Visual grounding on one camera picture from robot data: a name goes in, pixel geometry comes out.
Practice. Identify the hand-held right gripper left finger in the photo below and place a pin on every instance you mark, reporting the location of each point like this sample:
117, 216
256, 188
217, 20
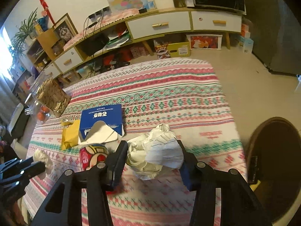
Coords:
117, 167

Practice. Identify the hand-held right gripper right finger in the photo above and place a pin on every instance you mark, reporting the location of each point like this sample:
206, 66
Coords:
188, 176

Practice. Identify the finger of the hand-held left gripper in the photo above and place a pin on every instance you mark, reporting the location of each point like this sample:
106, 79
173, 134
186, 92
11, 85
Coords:
14, 164
30, 169

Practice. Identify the white paper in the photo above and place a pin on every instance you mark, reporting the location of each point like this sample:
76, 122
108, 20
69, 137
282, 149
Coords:
157, 155

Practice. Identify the dark brown plastic bucket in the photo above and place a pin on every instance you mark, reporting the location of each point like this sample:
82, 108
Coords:
277, 150

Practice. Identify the red cartoon print can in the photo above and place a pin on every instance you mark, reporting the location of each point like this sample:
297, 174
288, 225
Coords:
93, 155

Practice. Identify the white black floor appliance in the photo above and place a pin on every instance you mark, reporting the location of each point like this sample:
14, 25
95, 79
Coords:
17, 120

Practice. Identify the blue tissue box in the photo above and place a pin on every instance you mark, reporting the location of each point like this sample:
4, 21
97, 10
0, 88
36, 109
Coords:
101, 117

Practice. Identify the crumpled yellow wrapper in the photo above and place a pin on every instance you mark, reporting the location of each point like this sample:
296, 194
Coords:
69, 134

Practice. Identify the bag of oranges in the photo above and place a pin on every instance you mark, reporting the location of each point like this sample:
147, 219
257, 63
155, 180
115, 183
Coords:
42, 115

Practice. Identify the clear jar of wooden sticks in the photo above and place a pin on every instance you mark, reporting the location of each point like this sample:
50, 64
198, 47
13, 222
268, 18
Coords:
50, 96

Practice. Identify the patterned pink striped blanket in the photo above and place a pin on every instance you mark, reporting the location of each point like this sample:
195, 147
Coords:
164, 94

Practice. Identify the white cabinet drawer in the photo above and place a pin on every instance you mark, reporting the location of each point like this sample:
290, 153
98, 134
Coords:
211, 24
145, 27
69, 60

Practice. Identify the yellow wooden shelf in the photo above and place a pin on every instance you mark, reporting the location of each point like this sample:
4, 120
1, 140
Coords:
47, 44

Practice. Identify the black electronics box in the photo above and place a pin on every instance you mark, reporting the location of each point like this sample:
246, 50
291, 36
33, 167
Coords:
94, 43

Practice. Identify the yellow cardboard box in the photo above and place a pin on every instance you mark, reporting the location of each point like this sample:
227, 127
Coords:
174, 50

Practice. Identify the green potted plant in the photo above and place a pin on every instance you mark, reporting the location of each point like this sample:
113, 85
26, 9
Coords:
23, 33

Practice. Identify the white framed red picture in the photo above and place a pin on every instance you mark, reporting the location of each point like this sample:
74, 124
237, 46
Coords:
204, 42

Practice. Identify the wooden white tv cabinet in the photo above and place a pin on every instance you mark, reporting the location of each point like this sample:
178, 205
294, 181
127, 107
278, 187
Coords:
117, 26

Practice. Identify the white blue carton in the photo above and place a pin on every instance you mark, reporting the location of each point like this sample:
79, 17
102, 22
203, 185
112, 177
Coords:
247, 46

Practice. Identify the wooden framed picture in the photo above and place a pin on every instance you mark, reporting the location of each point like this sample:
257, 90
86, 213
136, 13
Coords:
65, 29

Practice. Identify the pink cabinet cloth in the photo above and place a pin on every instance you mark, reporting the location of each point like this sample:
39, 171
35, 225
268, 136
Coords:
117, 15

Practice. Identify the small black device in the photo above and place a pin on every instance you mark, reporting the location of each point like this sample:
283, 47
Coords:
143, 11

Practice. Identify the red hanging decoration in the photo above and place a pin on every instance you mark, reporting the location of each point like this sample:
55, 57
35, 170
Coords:
44, 2

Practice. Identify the grey refrigerator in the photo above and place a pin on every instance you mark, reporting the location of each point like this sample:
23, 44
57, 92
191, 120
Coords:
270, 28

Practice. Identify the wall power strip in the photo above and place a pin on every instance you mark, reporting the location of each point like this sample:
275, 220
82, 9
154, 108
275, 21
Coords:
100, 13

